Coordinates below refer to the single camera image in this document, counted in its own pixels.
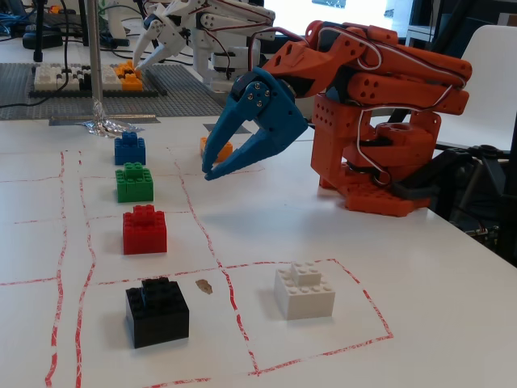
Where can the grey studded baseplate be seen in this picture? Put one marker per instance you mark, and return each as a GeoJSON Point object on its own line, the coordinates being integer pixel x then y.
{"type": "Point", "coordinates": [16, 93]}

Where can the green brick block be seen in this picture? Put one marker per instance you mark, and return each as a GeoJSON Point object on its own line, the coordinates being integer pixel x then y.
{"type": "Point", "coordinates": [134, 186]}

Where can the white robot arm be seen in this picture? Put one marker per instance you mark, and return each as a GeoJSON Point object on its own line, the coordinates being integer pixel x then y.
{"type": "Point", "coordinates": [210, 60]}

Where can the blue brick block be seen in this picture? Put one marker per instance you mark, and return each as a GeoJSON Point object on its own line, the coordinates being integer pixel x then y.
{"type": "Point", "coordinates": [129, 153]}

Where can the red brick block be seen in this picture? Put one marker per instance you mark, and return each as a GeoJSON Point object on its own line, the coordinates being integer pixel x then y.
{"type": "Point", "coordinates": [144, 236]}

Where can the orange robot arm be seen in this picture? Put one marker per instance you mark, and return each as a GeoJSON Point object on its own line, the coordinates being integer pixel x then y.
{"type": "Point", "coordinates": [404, 89]}

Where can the small brown crumb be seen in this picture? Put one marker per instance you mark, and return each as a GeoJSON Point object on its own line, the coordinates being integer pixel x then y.
{"type": "Point", "coordinates": [204, 286]}

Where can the black brick block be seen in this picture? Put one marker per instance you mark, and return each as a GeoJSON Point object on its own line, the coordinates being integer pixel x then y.
{"type": "Point", "coordinates": [155, 319]}

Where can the white chair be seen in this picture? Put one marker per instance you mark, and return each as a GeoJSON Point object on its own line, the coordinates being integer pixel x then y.
{"type": "Point", "coordinates": [493, 60]}

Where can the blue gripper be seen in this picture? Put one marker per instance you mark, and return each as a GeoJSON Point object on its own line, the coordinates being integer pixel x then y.
{"type": "Point", "coordinates": [279, 121]}

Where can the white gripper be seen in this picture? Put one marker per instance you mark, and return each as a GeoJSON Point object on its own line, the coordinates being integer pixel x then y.
{"type": "Point", "coordinates": [169, 25]}

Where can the crumpled aluminium foil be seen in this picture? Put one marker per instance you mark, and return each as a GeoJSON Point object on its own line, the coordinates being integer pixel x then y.
{"type": "Point", "coordinates": [109, 128]}

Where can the controller circuit board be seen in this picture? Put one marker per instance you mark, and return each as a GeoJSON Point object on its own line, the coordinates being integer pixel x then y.
{"type": "Point", "coordinates": [484, 236]}

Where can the orange brick block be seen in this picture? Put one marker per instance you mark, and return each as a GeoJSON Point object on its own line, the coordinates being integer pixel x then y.
{"type": "Point", "coordinates": [225, 153]}

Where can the white and black brick panel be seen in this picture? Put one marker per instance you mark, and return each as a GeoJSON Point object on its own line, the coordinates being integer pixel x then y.
{"type": "Point", "coordinates": [48, 78]}

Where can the black table clamp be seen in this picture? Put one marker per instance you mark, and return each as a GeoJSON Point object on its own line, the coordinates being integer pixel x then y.
{"type": "Point", "coordinates": [416, 190]}

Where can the grey tape strip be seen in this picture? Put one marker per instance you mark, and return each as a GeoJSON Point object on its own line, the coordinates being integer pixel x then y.
{"type": "Point", "coordinates": [68, 120]}

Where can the white brick block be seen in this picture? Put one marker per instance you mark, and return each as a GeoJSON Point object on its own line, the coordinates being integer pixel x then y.
{"type": "Point", "coordinates": [307, 299]}

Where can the orange brick stack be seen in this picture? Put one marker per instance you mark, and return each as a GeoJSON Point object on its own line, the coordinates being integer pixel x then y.
{"type": "Point", "coordinates": [131, 81]}

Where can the black upright stand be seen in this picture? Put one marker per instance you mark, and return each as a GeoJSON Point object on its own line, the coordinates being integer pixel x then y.
{"type": "Point", "coordinates": [39, 36]}

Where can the white plastic stand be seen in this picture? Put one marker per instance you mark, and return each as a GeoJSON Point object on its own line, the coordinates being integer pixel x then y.
{"type": "Point", "coordinates": [115, 24]}

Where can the black box device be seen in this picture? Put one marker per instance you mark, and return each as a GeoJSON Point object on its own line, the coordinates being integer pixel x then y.
{"type": "Point", "coordinates": [40, 40]}

